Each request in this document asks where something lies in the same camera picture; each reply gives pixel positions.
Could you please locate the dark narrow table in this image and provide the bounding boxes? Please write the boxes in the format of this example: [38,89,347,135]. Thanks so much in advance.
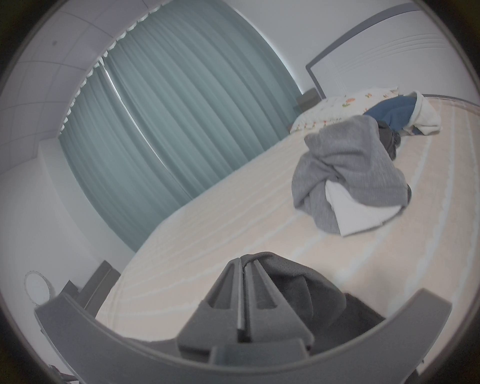
[60,279,82,301]

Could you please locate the blue-green curtain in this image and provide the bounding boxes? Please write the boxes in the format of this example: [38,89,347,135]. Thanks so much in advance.
[101,7,305,205]
[58,60,194,253]

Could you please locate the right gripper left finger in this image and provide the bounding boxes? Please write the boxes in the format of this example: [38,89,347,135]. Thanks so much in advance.
[177,258,244,356]

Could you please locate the grey bedside table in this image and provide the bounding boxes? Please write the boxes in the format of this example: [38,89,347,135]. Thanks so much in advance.
[294,88,323,113]

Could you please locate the black T-shirt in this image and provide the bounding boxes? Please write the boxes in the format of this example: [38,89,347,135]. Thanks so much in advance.
[240,252,387,357]

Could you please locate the white printed pillow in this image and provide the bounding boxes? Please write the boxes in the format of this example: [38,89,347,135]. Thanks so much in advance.
[289,87,400,135]

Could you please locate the round white mirror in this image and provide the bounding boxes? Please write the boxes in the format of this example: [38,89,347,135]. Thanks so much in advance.
[24,271,52,305]

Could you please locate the pile of clothes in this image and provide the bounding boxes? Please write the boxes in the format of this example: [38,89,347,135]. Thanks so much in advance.
[292,91,443,238]

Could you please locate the black chest of drawers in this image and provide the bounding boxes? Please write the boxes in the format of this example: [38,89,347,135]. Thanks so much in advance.
[80,260,121,317]

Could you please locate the bed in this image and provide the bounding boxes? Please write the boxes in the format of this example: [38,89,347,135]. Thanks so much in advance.
[95,2,474,372]

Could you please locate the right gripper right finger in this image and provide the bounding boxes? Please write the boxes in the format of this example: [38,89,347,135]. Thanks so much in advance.
[244,259,315,349]

